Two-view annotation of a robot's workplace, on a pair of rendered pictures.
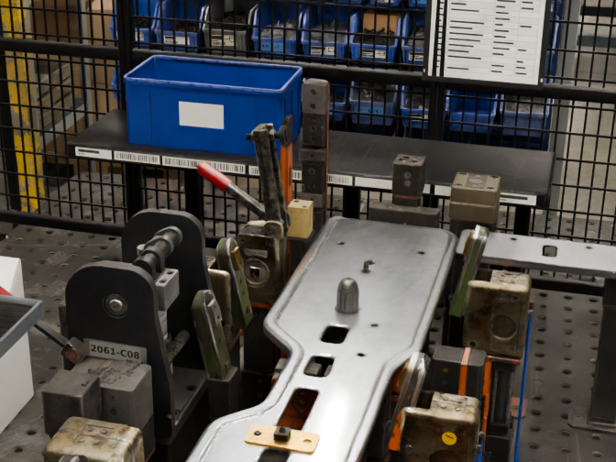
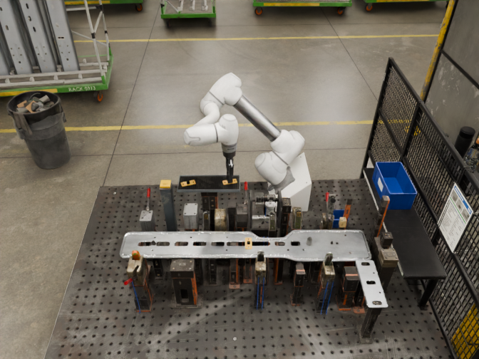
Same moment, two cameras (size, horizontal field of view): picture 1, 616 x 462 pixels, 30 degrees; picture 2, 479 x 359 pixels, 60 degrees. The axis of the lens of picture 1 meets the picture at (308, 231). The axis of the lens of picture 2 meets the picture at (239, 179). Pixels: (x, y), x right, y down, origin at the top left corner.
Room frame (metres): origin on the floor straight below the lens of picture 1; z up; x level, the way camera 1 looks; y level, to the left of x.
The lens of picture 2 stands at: (0.68, -1.46, 2.76)
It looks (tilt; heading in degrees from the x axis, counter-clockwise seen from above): 40 degrees down; 75
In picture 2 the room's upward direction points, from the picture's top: straight up
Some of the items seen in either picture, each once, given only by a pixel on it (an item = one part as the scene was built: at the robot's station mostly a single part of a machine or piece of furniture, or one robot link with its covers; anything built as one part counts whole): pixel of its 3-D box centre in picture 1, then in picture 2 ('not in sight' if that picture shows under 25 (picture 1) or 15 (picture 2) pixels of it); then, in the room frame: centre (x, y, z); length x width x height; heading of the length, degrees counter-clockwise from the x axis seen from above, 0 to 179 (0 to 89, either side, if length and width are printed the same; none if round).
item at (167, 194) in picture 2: not in sight; (170, 211); (0.73, 0.47, 0.92); 0.08 x 0.08 x 0.44; 76
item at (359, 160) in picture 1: (310, 154); (398, 216); (2.04, 0.00, 1.02); 0.90 x 0.22 x 0.03; 76
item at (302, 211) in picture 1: (299, 305); (338, 240); (1.68, 0.01, 0.88); 0.04 x 0.04 x 0.36; 76
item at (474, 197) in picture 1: (468, 276); (382, 275); (1.81, -0.28, 0.88); 0.08 x 0.08 x 0.36; 76
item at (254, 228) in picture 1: (261, 328); (323, 236); (1.61, 0.07, 0.88); 0.07 x 0.06 x 0.35; 76
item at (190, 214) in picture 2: not in sight; (193, 233); (0.84, 0.27, 0.90); 0.13 x 0.10 x 0.41; 76
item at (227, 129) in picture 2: not in sight; (226, 128); (1.09, 0.39, 1.54); 0.13 x 0.11 x 0.16; 1
